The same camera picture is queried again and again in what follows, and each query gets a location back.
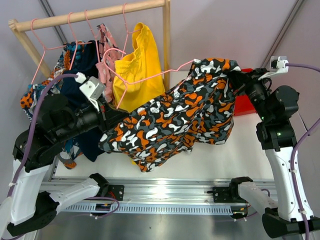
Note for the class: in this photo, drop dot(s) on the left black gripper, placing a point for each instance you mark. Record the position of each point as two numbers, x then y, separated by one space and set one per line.
108 116

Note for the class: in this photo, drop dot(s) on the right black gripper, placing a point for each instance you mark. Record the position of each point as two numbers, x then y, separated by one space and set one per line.
241 81

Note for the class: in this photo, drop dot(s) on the yellow shorts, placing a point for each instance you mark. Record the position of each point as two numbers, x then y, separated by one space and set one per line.
142 63

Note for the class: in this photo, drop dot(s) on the orange black camouflage shorts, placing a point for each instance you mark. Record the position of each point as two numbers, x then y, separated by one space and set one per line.
199 109

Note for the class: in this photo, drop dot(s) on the pink hanger of camouflage shorts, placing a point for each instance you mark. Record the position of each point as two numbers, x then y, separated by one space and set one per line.
150 76

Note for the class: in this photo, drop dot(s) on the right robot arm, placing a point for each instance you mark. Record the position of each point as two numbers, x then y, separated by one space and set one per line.
291 213

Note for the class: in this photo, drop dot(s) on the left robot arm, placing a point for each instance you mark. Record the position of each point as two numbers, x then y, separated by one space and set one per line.
27 208

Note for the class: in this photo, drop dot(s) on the navy blue shorts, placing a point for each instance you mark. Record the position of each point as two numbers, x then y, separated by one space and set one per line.
85 60

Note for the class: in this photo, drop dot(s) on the pink patterned shorts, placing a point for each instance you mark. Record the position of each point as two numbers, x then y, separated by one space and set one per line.
107 61

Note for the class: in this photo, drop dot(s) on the red plastic bin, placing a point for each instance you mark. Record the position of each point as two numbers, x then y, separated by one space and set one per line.
242 106

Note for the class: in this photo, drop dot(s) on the wooden clothes rack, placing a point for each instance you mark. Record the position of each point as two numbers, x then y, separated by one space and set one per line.
19 29

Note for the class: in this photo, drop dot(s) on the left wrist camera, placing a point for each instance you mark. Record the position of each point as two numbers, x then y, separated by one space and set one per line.
92 88

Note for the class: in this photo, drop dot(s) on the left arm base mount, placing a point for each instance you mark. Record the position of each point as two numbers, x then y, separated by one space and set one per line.
114 191

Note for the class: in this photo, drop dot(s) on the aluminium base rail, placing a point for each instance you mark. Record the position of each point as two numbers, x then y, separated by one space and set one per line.
165 196

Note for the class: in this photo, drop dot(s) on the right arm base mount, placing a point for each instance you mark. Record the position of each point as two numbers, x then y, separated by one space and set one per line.
230 193

